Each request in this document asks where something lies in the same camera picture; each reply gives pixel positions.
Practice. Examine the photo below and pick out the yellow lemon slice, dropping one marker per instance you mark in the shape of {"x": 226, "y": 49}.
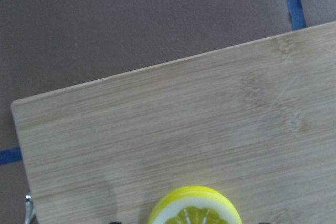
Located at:
{"x": 194, "y": 204}

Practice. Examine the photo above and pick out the bamboo cutting board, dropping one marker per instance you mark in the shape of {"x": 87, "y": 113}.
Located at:
{"x": 254, "y": 121}

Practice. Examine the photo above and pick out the steel cutting board handle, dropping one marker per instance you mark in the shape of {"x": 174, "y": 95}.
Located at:
{"x": 30, "y": 212}

